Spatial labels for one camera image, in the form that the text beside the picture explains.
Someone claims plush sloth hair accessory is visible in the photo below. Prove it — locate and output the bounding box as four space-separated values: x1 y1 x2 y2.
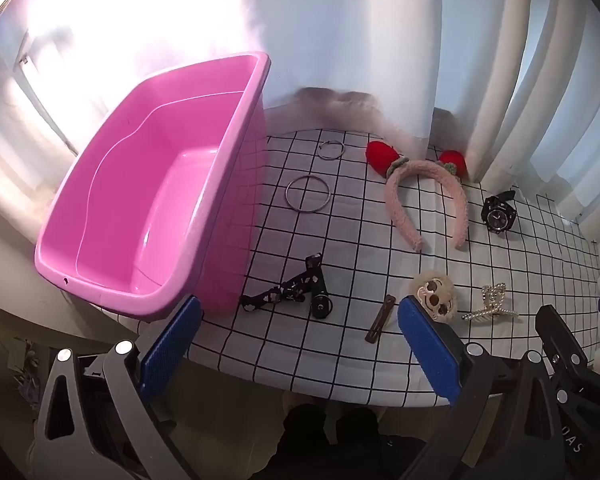
408 270 457 324

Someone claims brown flat hair clip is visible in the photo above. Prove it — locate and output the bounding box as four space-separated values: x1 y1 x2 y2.
365 294 396 344

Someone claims pearl bow hair clip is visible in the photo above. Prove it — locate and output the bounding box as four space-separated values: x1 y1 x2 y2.
462 283 518 322

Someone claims black wrist watch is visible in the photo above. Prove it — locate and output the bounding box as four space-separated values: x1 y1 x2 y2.
481 190 517 233

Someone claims black ornate hair clip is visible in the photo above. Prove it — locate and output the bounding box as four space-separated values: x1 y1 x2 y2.
239 252 332 320

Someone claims pink plastic tub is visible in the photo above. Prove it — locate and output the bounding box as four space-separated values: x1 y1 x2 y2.
34 52 271 321

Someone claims white checked tablecloth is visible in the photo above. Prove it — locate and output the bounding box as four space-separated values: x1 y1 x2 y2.
188 130 600 406

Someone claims pink fuzzy strawberry headband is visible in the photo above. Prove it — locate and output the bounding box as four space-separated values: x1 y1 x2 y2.
365 140 469 252

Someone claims large silver bangle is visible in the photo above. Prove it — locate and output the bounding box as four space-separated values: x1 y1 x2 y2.
284 174 332 214

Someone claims white curtain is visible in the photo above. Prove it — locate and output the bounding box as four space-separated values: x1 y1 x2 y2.
0 0 600 242

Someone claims small silver ring bracelet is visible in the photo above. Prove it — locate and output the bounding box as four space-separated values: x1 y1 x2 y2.
316 140 347 162

